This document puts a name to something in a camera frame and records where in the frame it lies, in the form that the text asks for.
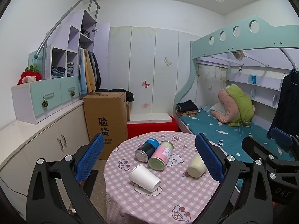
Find white wardrobe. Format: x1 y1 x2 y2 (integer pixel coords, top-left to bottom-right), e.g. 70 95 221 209
109 26 202 122

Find red plush toy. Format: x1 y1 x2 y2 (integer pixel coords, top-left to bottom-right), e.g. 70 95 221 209
17 66 42 85

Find dark hanging garment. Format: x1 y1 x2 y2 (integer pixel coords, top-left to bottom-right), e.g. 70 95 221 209
267 69 299 140

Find dark blue tin can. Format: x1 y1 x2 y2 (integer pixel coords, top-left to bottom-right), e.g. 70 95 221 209
135 138 160 163

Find metal clothes rail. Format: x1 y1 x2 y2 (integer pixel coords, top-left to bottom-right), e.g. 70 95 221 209
243 48 297 71

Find black bag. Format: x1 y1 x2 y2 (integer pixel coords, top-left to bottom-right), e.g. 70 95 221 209
97 89 134 102

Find teal bunk bed frame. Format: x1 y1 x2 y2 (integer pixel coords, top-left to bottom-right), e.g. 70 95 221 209
174 15 299 136

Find red storage box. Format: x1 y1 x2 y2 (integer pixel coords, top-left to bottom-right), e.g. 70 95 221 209
127 116 179 139

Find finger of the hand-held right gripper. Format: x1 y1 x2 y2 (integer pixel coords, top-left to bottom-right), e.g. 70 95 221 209
267 126 299 153
242 136 284 168

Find white pillow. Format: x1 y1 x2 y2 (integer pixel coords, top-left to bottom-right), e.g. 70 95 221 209
210 103 225 117

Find pink plush cushion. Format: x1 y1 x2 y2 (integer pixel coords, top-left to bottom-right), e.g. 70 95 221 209
218 89 241 123

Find grey metal handrail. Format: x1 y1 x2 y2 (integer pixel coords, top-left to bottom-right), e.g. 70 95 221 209
34 0 101 59

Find white wall shelf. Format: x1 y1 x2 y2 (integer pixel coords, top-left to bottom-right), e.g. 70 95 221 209
226 59 290 109

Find black cable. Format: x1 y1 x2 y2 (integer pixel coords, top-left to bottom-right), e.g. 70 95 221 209
0 177 28 197

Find low white cabinet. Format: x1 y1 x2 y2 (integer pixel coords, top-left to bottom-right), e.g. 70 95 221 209
0 100 91 215

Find teal printed bed sheet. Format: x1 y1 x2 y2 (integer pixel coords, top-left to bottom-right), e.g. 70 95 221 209
179 106 299 162

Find yellow hanging jacket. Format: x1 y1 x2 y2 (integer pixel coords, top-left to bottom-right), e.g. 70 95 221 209
84 49 97 94

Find white paper cup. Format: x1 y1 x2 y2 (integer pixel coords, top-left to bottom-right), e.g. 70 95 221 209
129 164 162 193

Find folded dark clothes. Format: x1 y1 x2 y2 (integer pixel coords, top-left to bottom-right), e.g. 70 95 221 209
176 100 198 116

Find grey cloth bundle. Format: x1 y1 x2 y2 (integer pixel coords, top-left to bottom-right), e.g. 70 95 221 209
232 50 245 61

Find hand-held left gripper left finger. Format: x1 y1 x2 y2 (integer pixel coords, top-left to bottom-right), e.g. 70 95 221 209
26 133 105 224

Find green quilt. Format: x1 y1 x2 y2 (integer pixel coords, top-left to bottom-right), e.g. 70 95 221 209
225 84 255 127

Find lilac stair cabinet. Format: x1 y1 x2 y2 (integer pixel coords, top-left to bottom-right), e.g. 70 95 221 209
45 9 110 94

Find cream plastic cup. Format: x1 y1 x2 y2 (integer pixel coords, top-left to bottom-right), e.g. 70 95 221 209
187 153 207 178

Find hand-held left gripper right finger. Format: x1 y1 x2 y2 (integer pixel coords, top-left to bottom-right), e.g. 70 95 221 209
195 133 275 224

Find round table with checkered cloth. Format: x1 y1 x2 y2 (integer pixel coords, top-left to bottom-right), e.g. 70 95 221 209
103 131 228 224

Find pink tin can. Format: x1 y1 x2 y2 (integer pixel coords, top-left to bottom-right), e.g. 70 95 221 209
148 140 174 171

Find white board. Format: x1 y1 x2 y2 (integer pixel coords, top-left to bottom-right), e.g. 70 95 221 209
129 113 173 123

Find teal drawer cabinet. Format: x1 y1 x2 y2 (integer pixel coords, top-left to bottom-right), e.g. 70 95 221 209
12 76 81 125

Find dark grey hanging jacket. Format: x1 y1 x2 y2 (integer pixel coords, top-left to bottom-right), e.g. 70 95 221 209
91 51 102 90

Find light blue hanging shirt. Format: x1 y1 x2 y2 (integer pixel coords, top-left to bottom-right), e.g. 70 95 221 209
78 47 87 95

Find tall cardboard box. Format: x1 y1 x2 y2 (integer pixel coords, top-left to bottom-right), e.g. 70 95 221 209
83 92 129 161

